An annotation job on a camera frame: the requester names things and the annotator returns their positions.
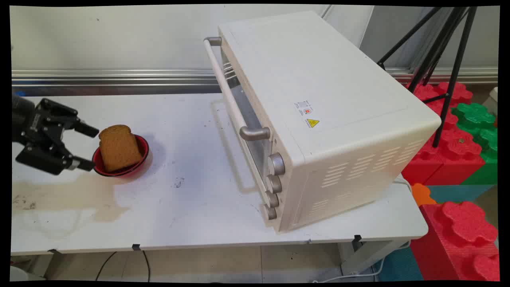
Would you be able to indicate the brown bread slice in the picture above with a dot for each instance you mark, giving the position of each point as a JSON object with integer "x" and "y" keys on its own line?
{"x": 118, "y": 148}

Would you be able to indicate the white table leg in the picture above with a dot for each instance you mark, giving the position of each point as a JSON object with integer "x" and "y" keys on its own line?
{"x": 370, "y": 255}

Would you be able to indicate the green foam block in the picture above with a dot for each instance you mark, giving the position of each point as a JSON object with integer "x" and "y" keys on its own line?
{"x": 476, "y": 117}

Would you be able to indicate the yellow warning sticker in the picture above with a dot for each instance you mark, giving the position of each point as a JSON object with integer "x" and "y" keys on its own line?
{"x": 312, "y": 123}

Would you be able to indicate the white label sticker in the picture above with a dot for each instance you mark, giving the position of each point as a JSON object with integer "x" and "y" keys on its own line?
{"x": 304, "y": 108}

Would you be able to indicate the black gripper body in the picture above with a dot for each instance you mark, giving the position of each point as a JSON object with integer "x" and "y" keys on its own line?
{"x": 30, "y": 123}

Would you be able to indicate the large silver oven knob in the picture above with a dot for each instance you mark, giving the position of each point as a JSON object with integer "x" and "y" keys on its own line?
{"x": 276, "y": 164}

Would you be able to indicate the orange foam piece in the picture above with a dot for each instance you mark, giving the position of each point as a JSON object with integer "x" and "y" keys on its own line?
{"x": 420, "y": 194}

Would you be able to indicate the red bowl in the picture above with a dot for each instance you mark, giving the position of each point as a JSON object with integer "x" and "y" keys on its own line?
{"x": 141, "y": 157}

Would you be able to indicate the large red foam block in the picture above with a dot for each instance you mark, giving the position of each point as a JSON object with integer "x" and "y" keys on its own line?
{"x": 454, "y": 159}

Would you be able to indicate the teal foam mat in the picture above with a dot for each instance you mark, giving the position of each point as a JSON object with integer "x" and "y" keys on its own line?
{"x": 458, "y": 193}

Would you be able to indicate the aluminium rail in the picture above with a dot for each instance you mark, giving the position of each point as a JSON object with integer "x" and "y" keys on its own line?
{"x": 111, "y": 79}

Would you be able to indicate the black tripod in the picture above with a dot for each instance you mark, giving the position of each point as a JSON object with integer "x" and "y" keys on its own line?
{"x": 454, "y": 75}

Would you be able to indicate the cream toaster oven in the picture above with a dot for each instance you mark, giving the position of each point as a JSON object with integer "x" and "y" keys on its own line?
{"x": 318, "y": 79}

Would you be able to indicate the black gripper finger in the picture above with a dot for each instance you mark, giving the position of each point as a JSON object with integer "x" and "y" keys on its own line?
{"x": 46, "y": 157}
{"x": 59, "y": 113}

